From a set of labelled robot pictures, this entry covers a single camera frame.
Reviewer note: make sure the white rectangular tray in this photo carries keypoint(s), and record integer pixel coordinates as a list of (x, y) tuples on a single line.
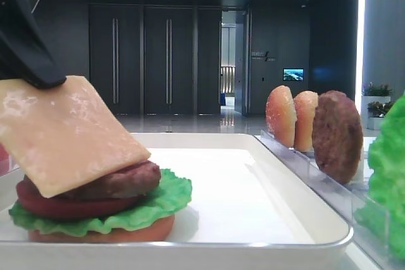
[(248, 211)]

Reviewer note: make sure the standing bun slice near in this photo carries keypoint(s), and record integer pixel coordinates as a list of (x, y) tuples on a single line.
[(305, 105)]

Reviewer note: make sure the wall display screen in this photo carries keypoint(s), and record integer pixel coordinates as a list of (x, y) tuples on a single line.
[(293, 74)]

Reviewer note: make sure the standing green lettuce leaf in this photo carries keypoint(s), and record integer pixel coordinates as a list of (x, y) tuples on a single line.
[(387, 169)]

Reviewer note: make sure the stacked red tomato slice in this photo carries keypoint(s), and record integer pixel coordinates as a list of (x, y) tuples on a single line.
[(68, 209)]

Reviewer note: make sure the standing bun slice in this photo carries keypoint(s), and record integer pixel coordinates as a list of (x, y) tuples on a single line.
[(305, 105), (281, 115)]

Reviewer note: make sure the dark double doors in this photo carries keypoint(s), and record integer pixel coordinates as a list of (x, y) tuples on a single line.
[(156, 59)]

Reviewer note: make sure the bottom bun slice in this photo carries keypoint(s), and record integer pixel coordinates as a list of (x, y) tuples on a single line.
[(156, 232)]

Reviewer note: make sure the standing bun slice far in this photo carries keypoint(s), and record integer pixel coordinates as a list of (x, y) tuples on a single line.
[(281, 115)]

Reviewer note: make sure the orange cheese slice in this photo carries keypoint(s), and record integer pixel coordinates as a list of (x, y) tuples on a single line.
[(64, 137)]

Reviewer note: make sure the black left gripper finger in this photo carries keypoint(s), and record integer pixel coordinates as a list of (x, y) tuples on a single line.
[(24, 54)]

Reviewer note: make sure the standing red tomato slice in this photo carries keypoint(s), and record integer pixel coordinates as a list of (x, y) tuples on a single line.
[(6, 162)]

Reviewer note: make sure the standing brown meat patty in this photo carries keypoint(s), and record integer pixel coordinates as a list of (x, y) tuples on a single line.
[(337, 136)]

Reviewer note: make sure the potted plants in planter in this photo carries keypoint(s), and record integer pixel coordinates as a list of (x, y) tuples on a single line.
[(374, 103)]

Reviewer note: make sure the stacked green lettuce leaf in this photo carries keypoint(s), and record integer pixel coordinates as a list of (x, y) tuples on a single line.
[(172, 195)]

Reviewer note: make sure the stacked brown meat patty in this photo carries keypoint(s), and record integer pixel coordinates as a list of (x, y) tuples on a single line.
[(128, 183)]

